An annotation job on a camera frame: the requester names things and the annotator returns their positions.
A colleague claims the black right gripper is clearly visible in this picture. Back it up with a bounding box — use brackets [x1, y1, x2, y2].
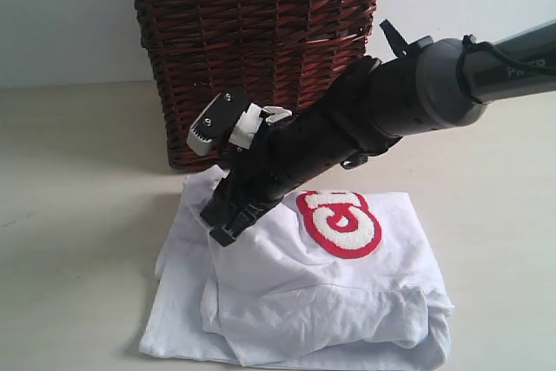
[201, 56, 399, 247]

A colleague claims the white t-shirt red lettering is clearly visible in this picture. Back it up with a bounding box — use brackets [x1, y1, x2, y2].
[139, 167, 453, 370]

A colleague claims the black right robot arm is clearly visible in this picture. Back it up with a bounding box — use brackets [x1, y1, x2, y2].
[187, 21, 555, 246]

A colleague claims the dark brown wicker basket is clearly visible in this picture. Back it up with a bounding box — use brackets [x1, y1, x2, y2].
[133, 0, 378, 171]

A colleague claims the black camera cable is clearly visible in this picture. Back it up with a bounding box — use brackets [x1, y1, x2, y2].
[460, 34, 556, 68]

